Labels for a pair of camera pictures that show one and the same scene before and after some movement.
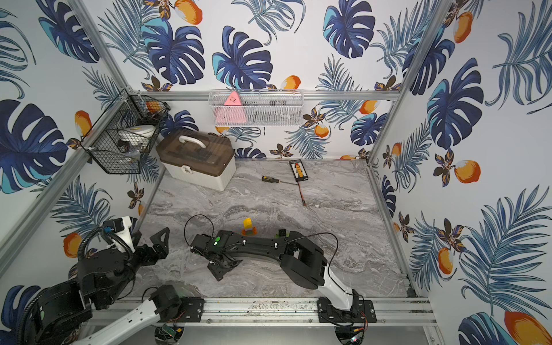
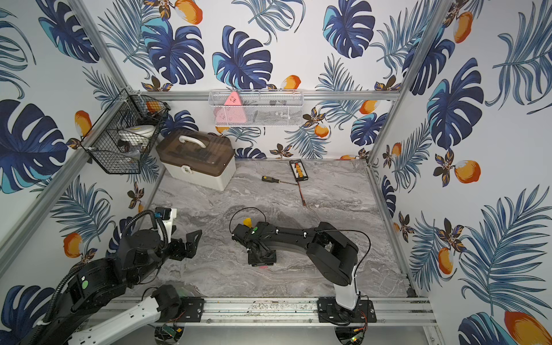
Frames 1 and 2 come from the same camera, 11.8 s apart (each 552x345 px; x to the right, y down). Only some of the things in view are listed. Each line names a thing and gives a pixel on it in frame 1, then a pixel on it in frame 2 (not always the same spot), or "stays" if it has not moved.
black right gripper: [215, 272] to [267, 261]
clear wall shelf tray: [257, 107] stays
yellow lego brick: [247, 223] stays
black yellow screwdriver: [272, 180] stays
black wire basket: [119, 140] stays
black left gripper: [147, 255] to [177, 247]
